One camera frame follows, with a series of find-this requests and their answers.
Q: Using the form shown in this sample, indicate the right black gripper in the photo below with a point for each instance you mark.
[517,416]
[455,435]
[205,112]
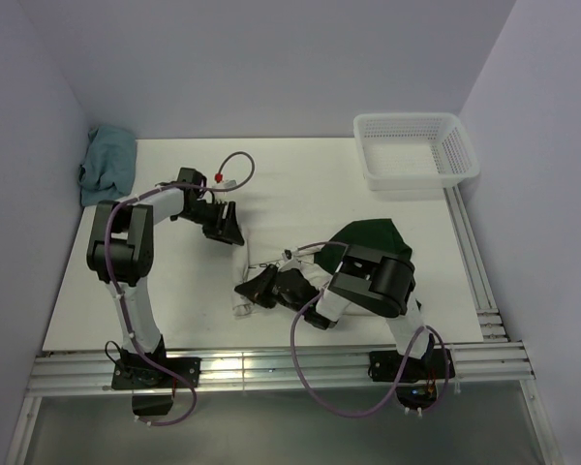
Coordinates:
[258,289]

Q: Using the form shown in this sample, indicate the white green raglan t-shirt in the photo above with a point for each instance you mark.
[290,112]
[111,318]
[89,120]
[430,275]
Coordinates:
[378,234]

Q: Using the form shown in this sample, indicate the aluminium rail frame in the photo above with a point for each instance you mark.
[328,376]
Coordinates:
[496,359]

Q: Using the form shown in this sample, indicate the crumpled light blue t-shirt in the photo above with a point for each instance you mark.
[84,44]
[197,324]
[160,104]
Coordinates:
[108,170]

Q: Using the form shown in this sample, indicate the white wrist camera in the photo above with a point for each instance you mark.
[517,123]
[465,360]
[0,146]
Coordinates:
[291,260]
[223,185]

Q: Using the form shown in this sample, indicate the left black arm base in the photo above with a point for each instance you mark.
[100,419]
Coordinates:
[153,390]

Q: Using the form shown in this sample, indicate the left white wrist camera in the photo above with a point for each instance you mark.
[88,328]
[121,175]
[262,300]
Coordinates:
[223,185]

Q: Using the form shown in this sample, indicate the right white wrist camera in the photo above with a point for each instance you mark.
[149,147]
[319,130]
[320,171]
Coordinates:
[291,260]

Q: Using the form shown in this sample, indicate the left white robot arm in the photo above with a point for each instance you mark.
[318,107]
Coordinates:
[121,252]

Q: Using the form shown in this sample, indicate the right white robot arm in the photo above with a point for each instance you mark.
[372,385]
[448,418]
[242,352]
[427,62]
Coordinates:
[324,281]

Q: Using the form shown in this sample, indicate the white plastic perforated basket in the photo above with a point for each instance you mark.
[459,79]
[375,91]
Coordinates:
[413,150]

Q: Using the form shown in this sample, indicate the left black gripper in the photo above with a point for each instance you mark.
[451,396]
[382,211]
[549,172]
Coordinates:
[232,233]

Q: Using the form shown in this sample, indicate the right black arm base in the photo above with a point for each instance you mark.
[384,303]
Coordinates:
[418,385]

